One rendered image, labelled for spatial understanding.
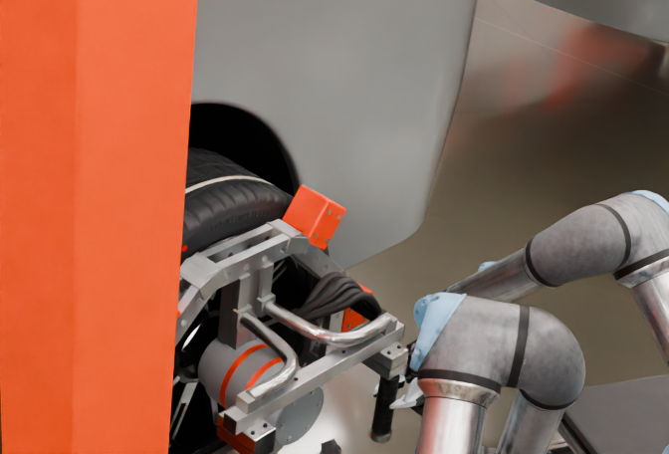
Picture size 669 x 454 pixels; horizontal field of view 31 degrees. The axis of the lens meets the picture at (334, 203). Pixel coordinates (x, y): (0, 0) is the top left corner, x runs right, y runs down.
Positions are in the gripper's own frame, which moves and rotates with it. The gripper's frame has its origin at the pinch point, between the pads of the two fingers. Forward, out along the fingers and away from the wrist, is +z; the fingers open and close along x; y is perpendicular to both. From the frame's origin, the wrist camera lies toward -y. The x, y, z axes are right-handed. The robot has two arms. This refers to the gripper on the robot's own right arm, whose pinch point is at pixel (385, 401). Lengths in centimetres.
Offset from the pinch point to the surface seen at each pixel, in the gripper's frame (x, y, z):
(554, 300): -58, -83, -171
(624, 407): 6, -49, -98
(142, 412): 10, 40, 68
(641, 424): 12, -49, -95
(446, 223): -113, -83, -180
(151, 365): 10, 47, 67
